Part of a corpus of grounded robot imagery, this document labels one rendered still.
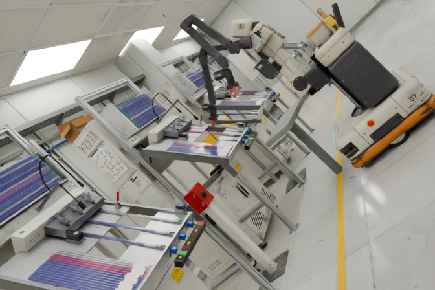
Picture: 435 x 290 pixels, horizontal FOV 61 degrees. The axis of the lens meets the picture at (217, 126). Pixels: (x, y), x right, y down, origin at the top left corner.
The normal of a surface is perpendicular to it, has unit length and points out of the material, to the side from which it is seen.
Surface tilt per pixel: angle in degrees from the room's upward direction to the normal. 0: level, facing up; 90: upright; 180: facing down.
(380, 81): 90
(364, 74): 88
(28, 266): 47
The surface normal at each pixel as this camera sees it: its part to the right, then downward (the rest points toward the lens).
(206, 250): -0.29, 0.33
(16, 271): -0.04, -0.94
